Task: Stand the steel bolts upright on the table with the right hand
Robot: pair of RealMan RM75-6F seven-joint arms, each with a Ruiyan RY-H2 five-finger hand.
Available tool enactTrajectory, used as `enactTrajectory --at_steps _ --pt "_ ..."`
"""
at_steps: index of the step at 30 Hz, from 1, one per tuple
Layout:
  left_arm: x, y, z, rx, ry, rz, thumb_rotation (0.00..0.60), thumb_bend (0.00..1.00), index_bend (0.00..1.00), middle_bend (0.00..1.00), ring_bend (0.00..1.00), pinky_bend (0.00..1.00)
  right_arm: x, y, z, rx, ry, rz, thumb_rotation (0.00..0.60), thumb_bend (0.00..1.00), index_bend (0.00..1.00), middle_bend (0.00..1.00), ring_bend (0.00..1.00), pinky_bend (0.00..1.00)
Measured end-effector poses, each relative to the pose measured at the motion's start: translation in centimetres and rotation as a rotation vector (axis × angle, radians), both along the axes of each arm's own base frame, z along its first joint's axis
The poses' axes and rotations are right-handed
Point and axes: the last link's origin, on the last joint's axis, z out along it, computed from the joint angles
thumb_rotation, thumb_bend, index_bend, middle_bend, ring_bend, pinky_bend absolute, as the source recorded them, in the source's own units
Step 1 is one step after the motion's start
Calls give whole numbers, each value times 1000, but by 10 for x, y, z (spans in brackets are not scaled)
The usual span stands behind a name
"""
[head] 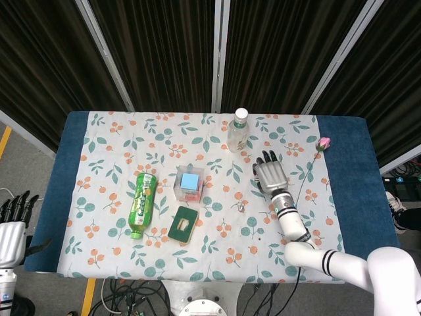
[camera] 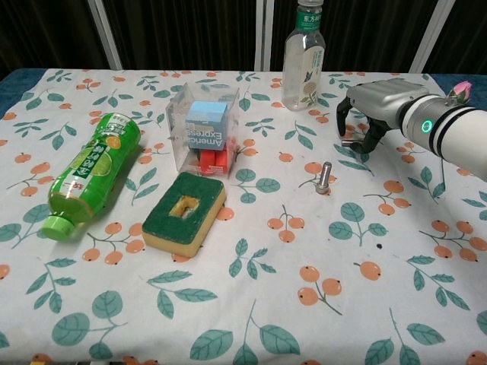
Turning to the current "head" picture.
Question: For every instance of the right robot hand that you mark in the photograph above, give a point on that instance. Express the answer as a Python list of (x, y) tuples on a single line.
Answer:
[(271, 176)]

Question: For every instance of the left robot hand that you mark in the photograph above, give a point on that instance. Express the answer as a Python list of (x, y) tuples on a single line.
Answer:
[(11, 243)]

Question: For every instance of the silver bolt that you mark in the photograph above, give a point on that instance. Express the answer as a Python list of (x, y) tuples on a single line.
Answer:
[(242, 207)]

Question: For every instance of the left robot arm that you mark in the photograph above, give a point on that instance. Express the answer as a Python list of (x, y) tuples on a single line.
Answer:
[(6, 289)]

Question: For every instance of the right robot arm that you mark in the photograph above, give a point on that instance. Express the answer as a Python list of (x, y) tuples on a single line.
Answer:
[(329, 258)]

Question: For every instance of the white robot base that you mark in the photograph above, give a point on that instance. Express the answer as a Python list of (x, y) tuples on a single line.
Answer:
[(202, 296)]

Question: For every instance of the clear water bottle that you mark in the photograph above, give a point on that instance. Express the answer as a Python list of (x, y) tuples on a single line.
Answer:
[(238, 133)]

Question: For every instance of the pink rose with stem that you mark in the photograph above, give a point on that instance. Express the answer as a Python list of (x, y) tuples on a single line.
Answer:
[(323, 143)]

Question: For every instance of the black shoe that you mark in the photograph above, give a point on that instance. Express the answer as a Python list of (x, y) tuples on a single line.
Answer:
[(23, 307)]

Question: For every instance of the blue table mat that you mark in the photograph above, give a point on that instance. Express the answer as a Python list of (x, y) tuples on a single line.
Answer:
[(348, 164)]

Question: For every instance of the blue faced puzzle cube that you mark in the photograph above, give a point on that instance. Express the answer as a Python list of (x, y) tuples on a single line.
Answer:
[(190, 182)]

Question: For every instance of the clear plastic box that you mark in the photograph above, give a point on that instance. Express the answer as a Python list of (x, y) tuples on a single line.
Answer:
[(184, 195)]

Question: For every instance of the floral tablecloth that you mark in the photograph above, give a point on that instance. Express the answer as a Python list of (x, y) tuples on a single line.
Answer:
[(210, 256)]

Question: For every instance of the green box with window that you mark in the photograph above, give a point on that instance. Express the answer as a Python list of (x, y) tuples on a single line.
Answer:
[(181, 234)]

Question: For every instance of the dark pleated curtain panel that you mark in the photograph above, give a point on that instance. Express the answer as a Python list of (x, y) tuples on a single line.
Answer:
[(158, 52), (42, 66), (283, 52), (391, 82)]

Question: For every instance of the white and black sneaker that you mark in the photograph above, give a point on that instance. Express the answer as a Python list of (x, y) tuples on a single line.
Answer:
[(396, 210)]

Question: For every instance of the green tea bottle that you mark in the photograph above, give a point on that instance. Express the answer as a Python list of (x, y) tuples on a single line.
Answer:
[(142, 204)]

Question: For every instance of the grey partition frame post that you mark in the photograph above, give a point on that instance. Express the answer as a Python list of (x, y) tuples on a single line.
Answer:
[(401, 163), (219, 56), (342, 56), (26, 135), (103, 52)]

